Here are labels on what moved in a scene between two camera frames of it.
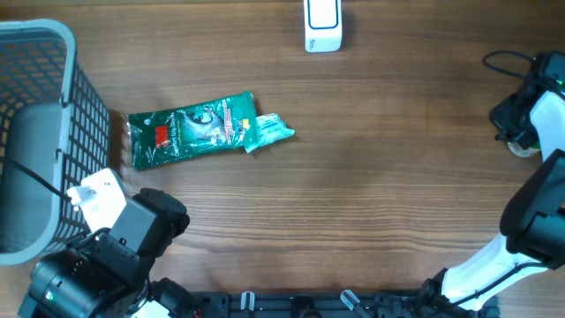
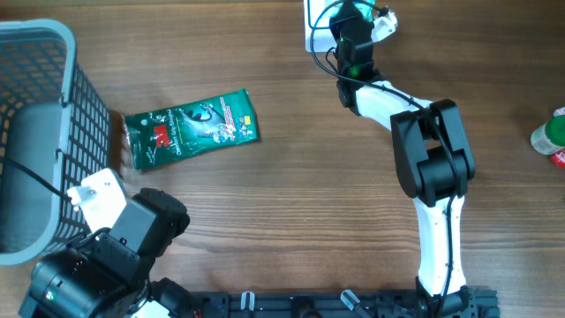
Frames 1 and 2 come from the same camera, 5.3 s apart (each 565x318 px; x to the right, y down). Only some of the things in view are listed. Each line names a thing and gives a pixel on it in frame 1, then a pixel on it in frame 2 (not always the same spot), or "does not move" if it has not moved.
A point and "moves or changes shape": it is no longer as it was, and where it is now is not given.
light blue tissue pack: x=269 y=128 to x=366 y=11
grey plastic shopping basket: x=55 y=129 does not move
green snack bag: x=165 y=133 does not move
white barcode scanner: x=322 y=20 does not move
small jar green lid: x=521 y=152 moves or changes shape
